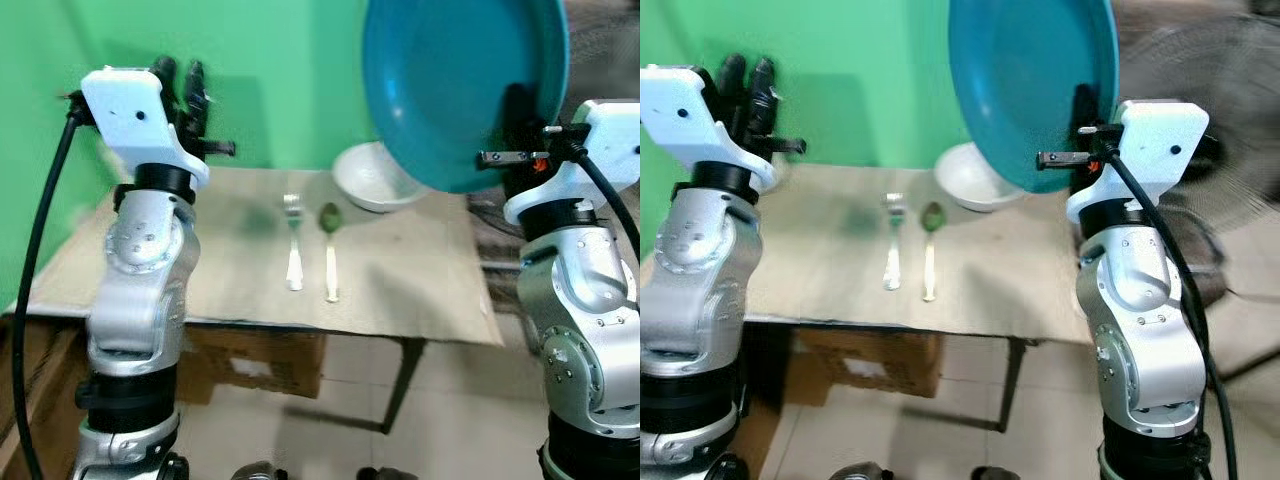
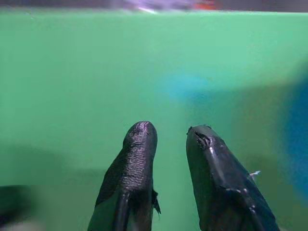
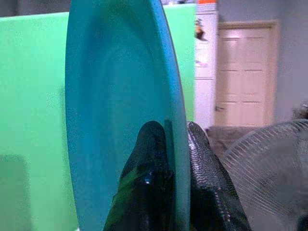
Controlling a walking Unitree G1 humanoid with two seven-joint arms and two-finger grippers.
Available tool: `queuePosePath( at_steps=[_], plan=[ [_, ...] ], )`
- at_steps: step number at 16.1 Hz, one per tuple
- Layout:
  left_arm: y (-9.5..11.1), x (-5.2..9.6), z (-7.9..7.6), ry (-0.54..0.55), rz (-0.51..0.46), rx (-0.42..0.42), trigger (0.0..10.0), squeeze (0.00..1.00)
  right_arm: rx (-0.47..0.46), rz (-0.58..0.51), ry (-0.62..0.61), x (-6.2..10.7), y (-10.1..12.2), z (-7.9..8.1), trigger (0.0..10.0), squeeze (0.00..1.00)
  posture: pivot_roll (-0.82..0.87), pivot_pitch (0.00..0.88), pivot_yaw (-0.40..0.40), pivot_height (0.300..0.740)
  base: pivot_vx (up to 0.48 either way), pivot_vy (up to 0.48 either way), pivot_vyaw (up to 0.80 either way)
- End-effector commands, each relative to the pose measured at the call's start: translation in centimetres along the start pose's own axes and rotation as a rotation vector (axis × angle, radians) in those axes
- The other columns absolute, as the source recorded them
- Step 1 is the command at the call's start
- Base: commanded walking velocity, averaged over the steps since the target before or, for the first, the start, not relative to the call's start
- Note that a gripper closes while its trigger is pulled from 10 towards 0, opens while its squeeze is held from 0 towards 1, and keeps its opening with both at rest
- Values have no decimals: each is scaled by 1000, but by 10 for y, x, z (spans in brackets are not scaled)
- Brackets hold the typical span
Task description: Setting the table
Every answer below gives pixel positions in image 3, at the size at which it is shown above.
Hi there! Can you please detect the blue plastic plate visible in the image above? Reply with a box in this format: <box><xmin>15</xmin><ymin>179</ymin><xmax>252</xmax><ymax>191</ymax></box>
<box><xmin>65</xmin><ymin>0</ymin><xmax>192</xmax><ymax>231</ymax></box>

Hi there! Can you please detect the cream panelled door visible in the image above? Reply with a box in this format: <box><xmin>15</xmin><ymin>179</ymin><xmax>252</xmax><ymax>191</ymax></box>
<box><xmin>214</xmin><ymin>20</ymin><xmax>281</xmax><ymax>128</ymax></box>

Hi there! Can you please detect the white refrigerator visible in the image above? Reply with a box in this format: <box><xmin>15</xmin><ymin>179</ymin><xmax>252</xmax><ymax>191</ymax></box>
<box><xmin>193</xmin><ymin>0</ymin><xmax>219</xmax><ymax>130</ymax></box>

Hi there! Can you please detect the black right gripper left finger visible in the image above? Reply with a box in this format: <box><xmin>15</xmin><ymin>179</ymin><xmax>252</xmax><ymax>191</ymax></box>
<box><xmin>103</xmin><ymin>120</ymin><xmax>175</xmax><ymax>231</ymax></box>

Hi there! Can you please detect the green panel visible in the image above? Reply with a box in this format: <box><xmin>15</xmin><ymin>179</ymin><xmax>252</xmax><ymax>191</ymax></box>
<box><xmin>0</xmin><ymin>4</ymin><xmax>197</xmax><ymax>231</ymax></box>

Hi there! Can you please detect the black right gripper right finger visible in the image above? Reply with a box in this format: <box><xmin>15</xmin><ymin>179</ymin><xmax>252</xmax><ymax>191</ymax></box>
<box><xmin>186</xmin><ymin>121</ymin><xmax>253</xmax><ymax>231</ymax></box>

